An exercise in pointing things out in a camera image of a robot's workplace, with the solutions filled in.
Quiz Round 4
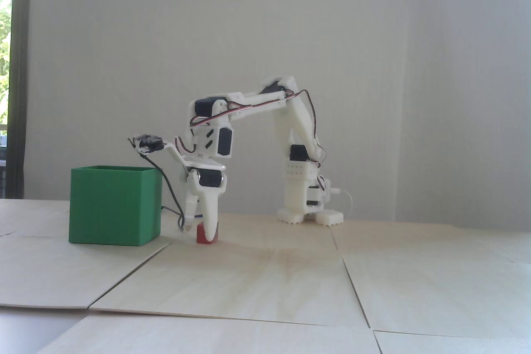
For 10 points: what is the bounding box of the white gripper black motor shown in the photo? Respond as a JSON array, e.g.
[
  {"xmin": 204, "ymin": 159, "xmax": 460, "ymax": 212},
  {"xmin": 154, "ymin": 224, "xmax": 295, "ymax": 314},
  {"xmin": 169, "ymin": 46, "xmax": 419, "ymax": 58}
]
[{"xmin": 178, "ymin": 156, "xmax": 228, "ymax": 244}]

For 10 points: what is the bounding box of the red block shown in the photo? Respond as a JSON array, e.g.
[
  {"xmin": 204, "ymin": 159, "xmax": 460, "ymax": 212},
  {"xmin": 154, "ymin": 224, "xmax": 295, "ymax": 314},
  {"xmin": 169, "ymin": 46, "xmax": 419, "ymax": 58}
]
[{"xmin": 197, "ymin": 223, "xmax": 219, "ymax": 244}]

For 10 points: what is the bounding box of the green box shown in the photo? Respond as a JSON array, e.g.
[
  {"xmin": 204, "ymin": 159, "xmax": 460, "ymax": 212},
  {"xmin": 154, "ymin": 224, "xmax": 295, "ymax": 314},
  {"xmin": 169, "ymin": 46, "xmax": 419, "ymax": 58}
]
[{"xmin": 68, "ymin": 166, "xmax": 163, "ymax": 247}]

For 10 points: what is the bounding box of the thin black camera cable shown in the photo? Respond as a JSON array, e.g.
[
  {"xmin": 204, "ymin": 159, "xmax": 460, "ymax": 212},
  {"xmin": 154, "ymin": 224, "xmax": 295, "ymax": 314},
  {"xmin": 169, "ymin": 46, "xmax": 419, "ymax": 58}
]
[{"xmin": 127, "ymin": 137, "xmax": 185, "ymax": 231}]

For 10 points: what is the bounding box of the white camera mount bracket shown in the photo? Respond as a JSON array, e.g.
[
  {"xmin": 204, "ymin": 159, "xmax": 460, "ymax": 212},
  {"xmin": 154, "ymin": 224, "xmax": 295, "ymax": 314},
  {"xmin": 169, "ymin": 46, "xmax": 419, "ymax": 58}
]
[{"xmin": 164, "ymin": 143, "xmax": 228, "ymax": 171}]

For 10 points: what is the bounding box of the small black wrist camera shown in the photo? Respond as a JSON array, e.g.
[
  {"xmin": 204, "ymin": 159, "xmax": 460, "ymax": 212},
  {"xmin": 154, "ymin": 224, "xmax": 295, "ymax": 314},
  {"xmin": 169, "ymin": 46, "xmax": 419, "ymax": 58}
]
[{"xmin": 132, "ymin": 134, "xmax": 166, "ymax": 152}]

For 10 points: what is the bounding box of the red white black servo wire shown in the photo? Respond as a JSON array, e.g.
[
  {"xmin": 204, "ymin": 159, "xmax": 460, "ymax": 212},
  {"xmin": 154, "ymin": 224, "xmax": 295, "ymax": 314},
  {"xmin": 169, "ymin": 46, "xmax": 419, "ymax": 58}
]
[{"xmin": 190, "ymin": 89, "xmax": 326, "ymax": 164}]

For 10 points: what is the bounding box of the white power cable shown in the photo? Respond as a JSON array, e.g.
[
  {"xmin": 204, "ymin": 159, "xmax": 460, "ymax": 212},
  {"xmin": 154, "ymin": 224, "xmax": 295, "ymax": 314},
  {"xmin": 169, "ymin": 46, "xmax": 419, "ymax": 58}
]
[{"xmin": 332, "ymin": 189, "xmax": 353, "ymax": 220}]

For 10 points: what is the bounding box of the dark window frame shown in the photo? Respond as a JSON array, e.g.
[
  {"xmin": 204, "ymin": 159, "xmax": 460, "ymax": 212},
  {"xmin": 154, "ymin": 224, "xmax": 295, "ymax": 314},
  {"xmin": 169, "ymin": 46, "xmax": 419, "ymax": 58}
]
[{"xmin": 10, "ymin": 0, "xmax": 32, "ymax": 199}]

